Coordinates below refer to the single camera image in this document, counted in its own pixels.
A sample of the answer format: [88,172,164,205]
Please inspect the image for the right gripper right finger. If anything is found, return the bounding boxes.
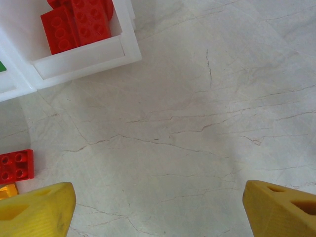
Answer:
[243,180,316,237]

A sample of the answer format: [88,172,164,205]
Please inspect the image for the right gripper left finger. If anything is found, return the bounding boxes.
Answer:
[0,182,76,237]

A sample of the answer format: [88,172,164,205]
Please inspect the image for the long red lego brick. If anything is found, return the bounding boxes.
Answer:
[40,5,81,55]

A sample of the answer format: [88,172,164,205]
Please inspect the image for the long orange lego brick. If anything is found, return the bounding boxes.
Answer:
[0,183,19,201]

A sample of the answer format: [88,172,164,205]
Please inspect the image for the red bricks in tray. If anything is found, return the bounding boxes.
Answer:
[0,0,143,90]

